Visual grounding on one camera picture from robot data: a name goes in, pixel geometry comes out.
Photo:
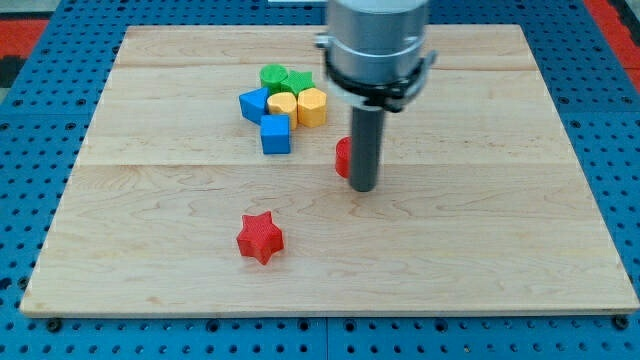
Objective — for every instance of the red cylinder block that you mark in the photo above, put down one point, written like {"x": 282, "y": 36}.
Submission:
{"x": 342, "y": 157}

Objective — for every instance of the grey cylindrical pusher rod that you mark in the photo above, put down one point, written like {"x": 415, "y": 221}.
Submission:
{"x": 366, "y": 140}

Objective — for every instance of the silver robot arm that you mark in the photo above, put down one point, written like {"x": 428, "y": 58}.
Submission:
{"x": 373, "y": 51}

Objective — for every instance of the blue cube block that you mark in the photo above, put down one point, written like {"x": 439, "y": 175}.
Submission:
{"x": 275, "y": 134}

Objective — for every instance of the yellow hexagon block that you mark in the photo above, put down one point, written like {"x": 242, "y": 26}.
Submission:
{"x": 312, "y": 107}

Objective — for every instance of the red star block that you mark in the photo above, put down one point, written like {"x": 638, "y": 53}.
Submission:
{"x": 260, "y": 238}

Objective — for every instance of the yellow heart block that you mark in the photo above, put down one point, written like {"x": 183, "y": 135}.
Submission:
{"x": 284, "y": 103}

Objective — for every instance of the blue triangle block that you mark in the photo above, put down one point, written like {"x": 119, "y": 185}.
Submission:
{"x": 253, "y": 104}

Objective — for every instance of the green star block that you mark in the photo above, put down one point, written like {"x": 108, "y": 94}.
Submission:
{"x": 296, "y": 82}

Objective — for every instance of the green cylinder block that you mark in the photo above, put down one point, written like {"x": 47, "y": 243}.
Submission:
{"x": 271, "y": 77}

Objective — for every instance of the wooden board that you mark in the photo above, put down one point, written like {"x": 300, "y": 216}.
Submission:
{"x": 481, "y": 207}

